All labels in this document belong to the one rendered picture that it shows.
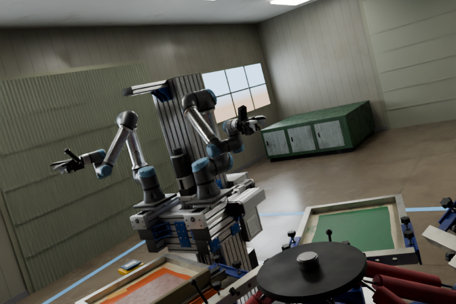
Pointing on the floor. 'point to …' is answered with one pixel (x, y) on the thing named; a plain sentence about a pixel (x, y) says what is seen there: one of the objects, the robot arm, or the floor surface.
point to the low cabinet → (319, 132)
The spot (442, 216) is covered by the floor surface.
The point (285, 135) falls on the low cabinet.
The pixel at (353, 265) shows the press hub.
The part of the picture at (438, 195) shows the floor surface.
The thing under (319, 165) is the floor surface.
